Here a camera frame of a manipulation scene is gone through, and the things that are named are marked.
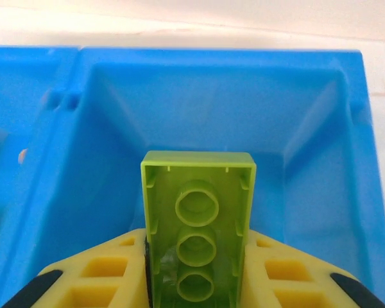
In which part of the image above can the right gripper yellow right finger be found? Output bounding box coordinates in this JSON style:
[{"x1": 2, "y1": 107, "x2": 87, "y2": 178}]
[{"x1": 240, "y1": 228, "x2": 385, "y2": 308}]

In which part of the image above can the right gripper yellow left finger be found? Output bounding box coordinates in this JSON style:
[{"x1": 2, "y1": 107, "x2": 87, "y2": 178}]
[{"x1": 0, "y1": 227, "x2": 152, "y2": 308}]

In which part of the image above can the green lego brick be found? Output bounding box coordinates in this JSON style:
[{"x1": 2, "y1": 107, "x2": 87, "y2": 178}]
[{"x1": 140, "y1": 150, "x2": 257, "y2": 308}]

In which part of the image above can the blue two-compartment bin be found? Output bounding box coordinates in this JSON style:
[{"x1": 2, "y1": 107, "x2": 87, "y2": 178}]
[{"x1": 0, "y1": 44, "x2": 385, "y2": 308}]

